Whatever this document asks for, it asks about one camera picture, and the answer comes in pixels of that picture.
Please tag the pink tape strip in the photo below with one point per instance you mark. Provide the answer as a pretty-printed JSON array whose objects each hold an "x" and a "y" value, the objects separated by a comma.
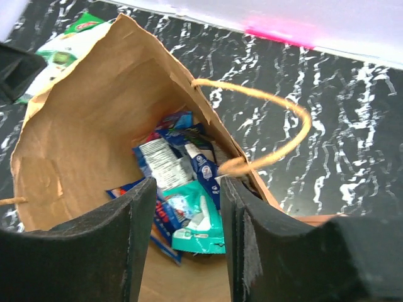
[{"x": 284, "y": 31}]

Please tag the green white snack bag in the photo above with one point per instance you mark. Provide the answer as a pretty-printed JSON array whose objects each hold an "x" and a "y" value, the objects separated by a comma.
[{"x": 63, "y": 50}]

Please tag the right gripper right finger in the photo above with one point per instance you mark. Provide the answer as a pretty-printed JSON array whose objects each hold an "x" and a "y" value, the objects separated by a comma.
[{"x": 274, "y": 257}]

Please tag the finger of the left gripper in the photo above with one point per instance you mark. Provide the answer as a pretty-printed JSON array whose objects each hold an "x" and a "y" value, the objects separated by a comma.
[{"x": 18, "y": 70}]

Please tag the brown paper bag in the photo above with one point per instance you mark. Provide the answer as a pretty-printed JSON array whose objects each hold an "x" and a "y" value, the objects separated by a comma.
[{"x": 77, "y": 142}]

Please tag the blue snack packet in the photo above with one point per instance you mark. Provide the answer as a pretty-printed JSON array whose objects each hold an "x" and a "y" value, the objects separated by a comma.
[{"x": 178, "y": 152}]

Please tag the teal snack packet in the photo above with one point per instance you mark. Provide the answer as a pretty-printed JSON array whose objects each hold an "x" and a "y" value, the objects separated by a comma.
[{"x": 200, "y": 230}]

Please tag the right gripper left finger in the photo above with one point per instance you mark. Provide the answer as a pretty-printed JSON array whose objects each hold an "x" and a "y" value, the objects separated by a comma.
[{"x": 89, "y": 258}]

